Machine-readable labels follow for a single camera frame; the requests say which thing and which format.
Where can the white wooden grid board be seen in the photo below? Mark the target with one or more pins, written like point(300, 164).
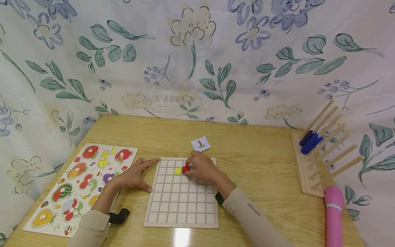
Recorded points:
point(180, 206)

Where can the person's right fingers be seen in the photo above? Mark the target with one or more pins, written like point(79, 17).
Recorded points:
point(192, 158)

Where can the person's right forearm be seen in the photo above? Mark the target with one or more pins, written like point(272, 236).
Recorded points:
point(250, 216)

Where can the black wrist band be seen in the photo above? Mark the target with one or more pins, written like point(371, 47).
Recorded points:
point(219, 199)
point(118, 216)

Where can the person's left index finger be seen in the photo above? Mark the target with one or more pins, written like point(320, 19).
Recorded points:
point(150, 161)

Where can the dark blue clip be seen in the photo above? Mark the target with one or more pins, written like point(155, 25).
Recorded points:
point(306, 138)

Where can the person's left forearm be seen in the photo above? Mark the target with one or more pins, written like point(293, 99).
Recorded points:
point(97, 216)

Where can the pink cylindrical bottle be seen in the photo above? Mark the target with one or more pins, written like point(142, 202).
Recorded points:
point(334, 216)

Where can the small green piece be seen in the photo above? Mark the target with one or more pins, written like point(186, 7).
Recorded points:
point(234, 184)

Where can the person's right hand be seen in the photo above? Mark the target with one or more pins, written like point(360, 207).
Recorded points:
point(205, 169)

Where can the yellow square block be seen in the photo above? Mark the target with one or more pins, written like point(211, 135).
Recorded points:
point(177, 171)

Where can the fruit peg puzzle board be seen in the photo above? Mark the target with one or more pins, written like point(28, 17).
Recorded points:
point(77, 187)

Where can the bright blue clip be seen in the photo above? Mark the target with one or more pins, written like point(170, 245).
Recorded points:
point(311, 144)

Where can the person's right thumb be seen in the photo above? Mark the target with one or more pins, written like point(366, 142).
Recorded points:
point(192, 175)

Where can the person's left thumb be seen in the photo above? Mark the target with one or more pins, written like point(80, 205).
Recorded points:
point(145, 186)

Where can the person's left hand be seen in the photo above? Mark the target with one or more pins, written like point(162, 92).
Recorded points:
point(131, 176)

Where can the wooden peg rack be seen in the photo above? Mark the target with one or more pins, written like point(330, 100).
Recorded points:
point(308, 175)

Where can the small printed pattern card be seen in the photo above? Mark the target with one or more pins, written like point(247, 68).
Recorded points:
point(200, 143)

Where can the red square block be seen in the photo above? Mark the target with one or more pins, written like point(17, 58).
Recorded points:
point(185, 169)

